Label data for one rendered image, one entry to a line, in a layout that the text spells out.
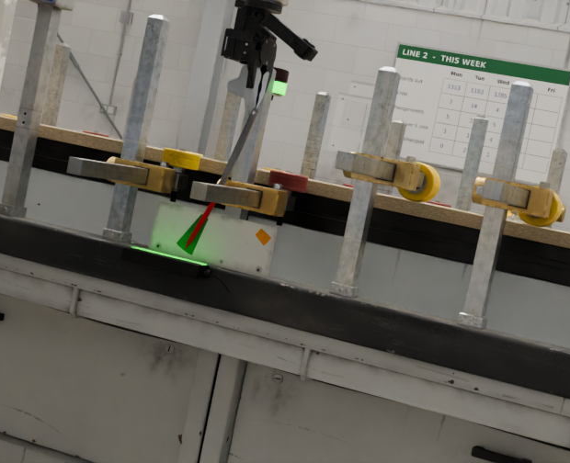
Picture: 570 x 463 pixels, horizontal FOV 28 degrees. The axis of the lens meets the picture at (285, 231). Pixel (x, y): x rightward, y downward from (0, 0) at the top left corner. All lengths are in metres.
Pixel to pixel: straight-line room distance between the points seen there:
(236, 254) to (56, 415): 0.72
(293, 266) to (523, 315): 0.49
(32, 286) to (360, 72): 7.33
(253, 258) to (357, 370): 0.29
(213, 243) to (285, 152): 7.52
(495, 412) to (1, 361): 1.23
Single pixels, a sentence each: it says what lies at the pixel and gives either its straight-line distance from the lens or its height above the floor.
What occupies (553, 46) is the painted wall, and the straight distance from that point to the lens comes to 9.38.
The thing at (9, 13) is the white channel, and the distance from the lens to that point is 3.77.
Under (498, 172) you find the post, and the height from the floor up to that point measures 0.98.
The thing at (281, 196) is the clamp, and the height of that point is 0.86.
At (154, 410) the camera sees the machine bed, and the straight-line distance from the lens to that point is 2.63.
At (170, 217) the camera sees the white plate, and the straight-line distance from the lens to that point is 2.30.
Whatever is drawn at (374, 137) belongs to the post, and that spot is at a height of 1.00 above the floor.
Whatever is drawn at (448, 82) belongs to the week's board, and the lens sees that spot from 9.44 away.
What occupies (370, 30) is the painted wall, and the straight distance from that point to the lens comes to 9.68.
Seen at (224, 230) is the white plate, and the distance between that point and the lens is 2.25.
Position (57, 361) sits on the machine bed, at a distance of 2.74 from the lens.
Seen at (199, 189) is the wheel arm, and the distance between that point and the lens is 2.00.
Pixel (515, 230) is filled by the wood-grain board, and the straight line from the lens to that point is 2.29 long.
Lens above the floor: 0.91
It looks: 3 degrees down
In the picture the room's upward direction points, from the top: 12 degrees clockwise
